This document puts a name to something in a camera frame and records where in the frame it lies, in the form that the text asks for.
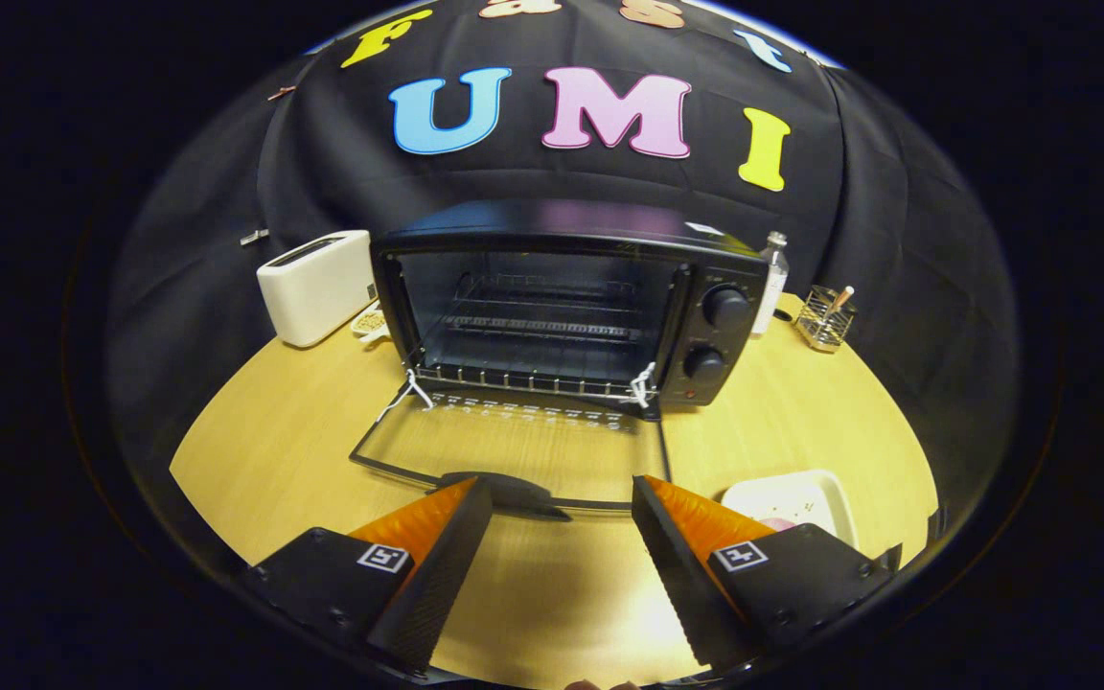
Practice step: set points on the pink ham slice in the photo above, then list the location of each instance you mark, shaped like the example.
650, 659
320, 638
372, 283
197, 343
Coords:
777, 524

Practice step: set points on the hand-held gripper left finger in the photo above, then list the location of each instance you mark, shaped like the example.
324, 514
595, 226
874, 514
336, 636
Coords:
442, 575

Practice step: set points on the black toaster oven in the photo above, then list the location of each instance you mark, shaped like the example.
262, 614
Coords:
609, 222

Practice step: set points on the cream square plate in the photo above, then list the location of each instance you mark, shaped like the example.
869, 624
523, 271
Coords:
782, 494

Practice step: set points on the silver metal clip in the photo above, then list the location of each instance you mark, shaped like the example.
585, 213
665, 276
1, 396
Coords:
254, 237

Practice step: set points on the white bread toaster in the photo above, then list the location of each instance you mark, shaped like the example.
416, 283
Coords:
312, 287

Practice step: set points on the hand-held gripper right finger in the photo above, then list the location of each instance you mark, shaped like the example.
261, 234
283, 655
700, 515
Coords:
681, 575

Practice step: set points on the clear plastic bottle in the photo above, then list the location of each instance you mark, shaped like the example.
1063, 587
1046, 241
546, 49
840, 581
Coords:
770, 283

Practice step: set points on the pink cloth clip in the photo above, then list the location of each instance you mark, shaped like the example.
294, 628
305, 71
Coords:
281, 93

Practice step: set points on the small white dish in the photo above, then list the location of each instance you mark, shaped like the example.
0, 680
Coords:
370, 323

